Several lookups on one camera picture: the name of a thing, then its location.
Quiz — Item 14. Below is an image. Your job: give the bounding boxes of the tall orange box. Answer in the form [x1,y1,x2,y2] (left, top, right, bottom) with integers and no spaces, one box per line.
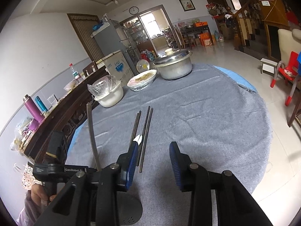
[199,33,216,47]

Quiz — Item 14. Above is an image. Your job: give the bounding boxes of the plastic food bags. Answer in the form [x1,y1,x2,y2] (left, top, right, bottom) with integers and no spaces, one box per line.
[10,120,33,151]

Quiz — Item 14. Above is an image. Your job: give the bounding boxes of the wrapped bowl of food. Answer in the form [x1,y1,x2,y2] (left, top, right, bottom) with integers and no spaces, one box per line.
[127,69,157,92]

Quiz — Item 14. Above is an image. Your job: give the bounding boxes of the white chest freezer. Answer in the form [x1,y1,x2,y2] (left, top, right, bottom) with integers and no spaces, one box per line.
[97,50,135,83]

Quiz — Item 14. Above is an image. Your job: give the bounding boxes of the person's left forearm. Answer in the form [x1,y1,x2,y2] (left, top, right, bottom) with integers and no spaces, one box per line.
[17,192,51,226]

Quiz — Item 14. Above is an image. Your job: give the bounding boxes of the carved dark wooden sideboard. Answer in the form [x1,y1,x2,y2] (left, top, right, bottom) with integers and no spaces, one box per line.
[24,65,107,166]

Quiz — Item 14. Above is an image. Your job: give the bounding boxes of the white step stool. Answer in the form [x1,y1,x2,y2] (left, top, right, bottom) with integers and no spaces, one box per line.
[260,58,278,75]

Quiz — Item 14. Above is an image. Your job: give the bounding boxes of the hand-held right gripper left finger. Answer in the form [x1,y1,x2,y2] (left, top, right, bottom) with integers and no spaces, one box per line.
[35,142,140,226]

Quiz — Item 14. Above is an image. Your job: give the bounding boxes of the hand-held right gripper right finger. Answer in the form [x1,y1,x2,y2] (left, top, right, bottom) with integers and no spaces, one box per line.
[169,141,274,226]

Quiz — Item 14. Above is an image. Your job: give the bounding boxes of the black perforated round holder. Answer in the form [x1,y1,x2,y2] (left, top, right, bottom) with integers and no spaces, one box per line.
[116,192,143,226]

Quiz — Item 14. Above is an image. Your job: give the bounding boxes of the aluminium pot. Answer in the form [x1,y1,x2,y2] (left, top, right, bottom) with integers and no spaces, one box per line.
[154,57,193,80]

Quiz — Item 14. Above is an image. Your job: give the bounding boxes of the red child chair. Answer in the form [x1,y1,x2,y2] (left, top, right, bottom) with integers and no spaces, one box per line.
[270,51,301,106]

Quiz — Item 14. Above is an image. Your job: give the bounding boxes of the bagged food bowl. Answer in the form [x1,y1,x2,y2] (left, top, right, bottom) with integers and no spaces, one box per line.
[64,79,78,91]

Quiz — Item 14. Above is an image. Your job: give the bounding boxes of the wooden staircase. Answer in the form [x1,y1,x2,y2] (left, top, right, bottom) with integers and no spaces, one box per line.
[232,0,290,53]

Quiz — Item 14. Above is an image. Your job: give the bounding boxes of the person's left hand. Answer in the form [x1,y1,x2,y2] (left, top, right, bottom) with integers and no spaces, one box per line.
[30,183,57,208]

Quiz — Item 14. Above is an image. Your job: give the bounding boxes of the teal water bottle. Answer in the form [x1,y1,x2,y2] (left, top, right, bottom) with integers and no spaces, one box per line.
[35,96,49,112]

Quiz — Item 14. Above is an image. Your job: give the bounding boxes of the grey refrigerator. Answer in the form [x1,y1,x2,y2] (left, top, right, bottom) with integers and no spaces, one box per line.
[91,20,140,74]

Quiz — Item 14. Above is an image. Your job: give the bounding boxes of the purple thermos flask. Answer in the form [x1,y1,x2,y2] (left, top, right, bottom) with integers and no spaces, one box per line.
[23,94,45,123]

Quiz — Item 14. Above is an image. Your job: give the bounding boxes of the blue tablecloth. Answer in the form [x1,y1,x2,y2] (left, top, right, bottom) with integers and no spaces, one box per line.
[66,66,257,160]

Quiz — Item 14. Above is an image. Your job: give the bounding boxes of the dark wooden side table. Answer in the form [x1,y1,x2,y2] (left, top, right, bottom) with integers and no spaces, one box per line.
[181,24,212,48]

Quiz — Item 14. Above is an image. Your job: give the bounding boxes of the shelf of jars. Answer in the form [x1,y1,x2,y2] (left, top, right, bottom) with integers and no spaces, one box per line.
[122,20,151,52]

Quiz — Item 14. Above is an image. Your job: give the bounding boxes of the framed wall picture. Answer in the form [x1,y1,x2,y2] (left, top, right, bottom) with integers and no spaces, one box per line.
[179,0,196,12]

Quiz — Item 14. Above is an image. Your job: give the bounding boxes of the clear plastic container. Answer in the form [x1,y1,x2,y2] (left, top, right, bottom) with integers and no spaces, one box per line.
[47,94,59,106]

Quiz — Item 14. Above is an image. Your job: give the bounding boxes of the dark wooden chair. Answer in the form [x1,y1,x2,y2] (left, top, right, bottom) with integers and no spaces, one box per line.
[82,60,99,77]

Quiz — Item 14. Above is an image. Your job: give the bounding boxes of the dark chopstick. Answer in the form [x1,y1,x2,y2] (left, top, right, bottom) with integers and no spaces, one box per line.
[137,106,151,168]
[86,103,102,172]
[129,113,140,149]
[140,108,154,173]
[133,110,142,140]

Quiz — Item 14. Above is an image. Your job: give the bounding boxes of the brown wooden door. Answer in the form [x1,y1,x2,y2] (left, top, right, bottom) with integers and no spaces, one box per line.
[67,13,107,62]

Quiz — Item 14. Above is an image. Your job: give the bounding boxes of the red-capped plastic bottle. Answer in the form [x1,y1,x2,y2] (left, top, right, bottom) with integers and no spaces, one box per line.
[69,63,82,82]

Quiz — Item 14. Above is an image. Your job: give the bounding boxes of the grey tablecloth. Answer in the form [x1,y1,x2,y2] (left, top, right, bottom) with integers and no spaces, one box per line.
[67,63,273,226]

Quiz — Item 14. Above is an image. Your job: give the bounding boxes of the white inner pot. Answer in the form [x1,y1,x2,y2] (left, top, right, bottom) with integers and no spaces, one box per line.
[94,80,124,108]

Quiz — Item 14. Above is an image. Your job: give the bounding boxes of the metal pot lid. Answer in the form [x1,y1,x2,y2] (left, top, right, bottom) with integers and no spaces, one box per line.
[153,48,193,65]

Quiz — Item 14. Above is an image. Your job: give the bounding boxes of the cream armchair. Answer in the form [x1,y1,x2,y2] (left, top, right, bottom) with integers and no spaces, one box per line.
[277,28,301,81]

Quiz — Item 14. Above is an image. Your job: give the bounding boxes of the small white fan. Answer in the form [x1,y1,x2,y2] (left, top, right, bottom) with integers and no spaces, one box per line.
[136,59,151,73]

